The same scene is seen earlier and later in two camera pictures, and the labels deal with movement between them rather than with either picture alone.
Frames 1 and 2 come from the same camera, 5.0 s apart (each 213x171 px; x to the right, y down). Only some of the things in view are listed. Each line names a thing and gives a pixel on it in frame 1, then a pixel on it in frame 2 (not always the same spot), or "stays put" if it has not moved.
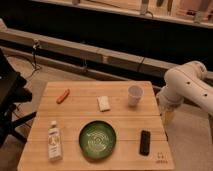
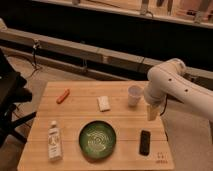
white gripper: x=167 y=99 → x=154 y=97
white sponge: x=103 y=103 stays put
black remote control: x=144 y=147 stays put
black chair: x=13 y=90 stays put
